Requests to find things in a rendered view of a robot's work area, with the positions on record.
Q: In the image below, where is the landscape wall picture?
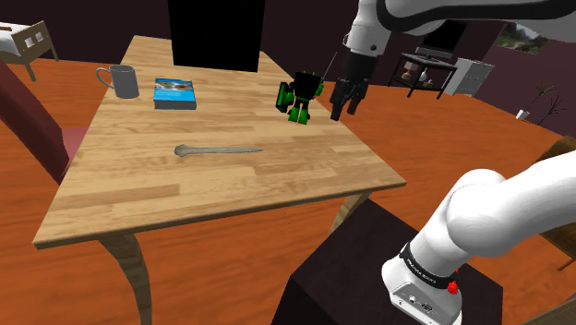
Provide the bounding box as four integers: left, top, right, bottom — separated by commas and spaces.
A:
493, 21, 549, 57

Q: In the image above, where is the dark red chair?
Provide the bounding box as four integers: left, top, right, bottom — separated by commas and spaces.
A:
0, 60, 91, 186

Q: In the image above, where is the blue book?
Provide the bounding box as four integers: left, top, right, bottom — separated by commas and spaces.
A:
152, 78, 198, 112

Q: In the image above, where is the grey mug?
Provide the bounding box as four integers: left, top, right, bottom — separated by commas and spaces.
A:
95, 64, 140, 100

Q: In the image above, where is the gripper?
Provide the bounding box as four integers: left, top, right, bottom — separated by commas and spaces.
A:
330, 47, 379, 122

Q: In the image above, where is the wooden bed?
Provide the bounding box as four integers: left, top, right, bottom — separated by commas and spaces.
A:
0, 19, 60, 82

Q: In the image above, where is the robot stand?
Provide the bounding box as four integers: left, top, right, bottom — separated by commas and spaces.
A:
270, 198, 504, 325

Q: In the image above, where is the black box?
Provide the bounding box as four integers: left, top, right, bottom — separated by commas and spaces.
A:
167, 0, 267, 74

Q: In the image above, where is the black side table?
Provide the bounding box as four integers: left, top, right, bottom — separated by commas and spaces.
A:
388, 19, 469, 101

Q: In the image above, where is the wooden table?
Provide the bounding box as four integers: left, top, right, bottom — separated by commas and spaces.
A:
31, 34, 408, 325

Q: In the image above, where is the plant in white pot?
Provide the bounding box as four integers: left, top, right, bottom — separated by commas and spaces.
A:
514, 82, 566, 126

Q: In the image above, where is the grey knife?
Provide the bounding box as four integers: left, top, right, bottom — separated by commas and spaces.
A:
174, 143, 265, 159

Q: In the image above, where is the green and black toy robot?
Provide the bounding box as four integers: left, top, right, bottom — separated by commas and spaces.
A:
275, 51, 339, 126

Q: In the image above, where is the white cabinet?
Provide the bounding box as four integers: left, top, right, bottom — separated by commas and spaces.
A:
442, 57, 495, 98

